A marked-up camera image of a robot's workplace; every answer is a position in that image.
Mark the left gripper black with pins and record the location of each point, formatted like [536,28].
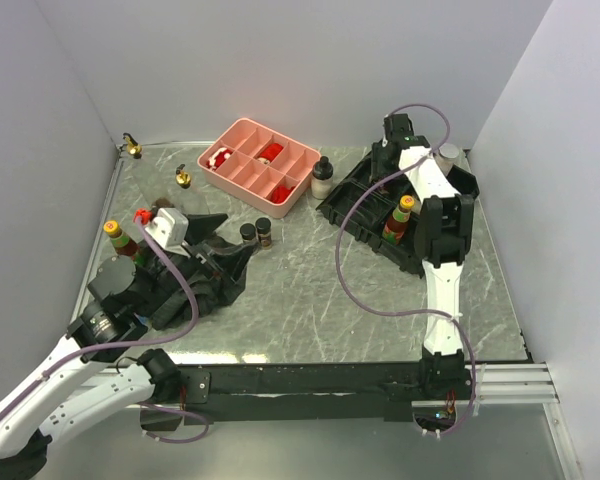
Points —
[200,226]

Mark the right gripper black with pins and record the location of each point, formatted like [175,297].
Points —
[377,170]

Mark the dark spice jar black lid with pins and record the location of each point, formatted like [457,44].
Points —
[248,234]

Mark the blue label white granule bottle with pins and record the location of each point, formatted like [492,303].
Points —
[447,156]

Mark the glass oil bottle gold spout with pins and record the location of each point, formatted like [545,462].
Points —
[182,177]

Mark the white salt bottle black cap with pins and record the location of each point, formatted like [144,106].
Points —
[322,178]

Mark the sauce bottle yellow cap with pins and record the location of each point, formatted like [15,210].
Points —
[396,224]
[122,243]

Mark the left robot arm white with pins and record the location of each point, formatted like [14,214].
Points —
[105,362]

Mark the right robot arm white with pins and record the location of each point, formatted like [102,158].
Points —
[442,337]

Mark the black cloth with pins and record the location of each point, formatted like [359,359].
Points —
[210,289]

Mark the black compartment bin rack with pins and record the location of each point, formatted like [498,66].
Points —
[365,205]

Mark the red sock front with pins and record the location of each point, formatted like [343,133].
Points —
[280,194]

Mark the red santa sock left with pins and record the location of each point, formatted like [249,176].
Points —
[221,155]

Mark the red santa sock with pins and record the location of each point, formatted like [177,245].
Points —
[221,155]
[269,153]

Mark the pink divided organizer tray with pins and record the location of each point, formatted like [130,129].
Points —
[252,182]

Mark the red santa sock middle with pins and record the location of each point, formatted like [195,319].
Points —
[269,153]

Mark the black base beam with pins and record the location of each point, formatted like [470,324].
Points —
[267,392]

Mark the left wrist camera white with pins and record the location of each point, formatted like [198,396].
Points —
[166,226]

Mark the aluminium rail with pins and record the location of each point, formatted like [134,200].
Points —
[502,384]

